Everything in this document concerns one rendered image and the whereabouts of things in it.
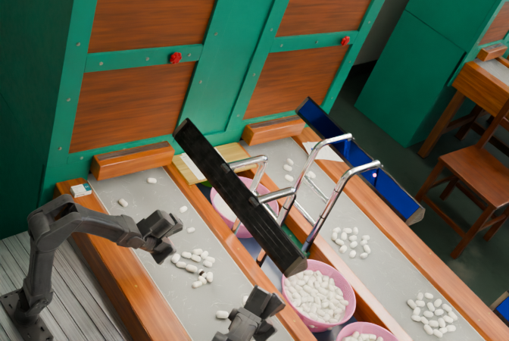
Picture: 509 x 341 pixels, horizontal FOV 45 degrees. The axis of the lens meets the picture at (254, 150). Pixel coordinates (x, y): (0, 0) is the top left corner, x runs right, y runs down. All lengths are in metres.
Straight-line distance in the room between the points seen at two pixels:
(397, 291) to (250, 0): 1.16
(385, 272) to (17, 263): 1.28
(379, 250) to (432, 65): 2.14
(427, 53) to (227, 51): 2.38
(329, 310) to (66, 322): 0.84
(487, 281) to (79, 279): 2.59
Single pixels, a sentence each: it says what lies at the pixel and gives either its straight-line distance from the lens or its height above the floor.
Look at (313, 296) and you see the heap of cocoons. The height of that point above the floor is 0.74.
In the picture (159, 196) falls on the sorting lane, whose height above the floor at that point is 0.74.
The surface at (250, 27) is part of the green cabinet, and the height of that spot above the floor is 1.32.
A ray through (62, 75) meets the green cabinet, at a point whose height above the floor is 1.21.
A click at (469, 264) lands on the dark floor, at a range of 3.97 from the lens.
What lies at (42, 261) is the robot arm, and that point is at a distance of 1.70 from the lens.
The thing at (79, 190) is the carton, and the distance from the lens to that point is 2.13.
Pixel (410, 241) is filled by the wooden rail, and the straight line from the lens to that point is 2.54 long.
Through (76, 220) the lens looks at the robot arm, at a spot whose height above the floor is 1.12.
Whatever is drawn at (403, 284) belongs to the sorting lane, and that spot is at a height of 0.74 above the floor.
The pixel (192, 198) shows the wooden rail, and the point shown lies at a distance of 2.24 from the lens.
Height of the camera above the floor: 2.28
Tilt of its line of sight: 36 degrees down
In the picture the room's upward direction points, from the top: 23 degrees clockwise
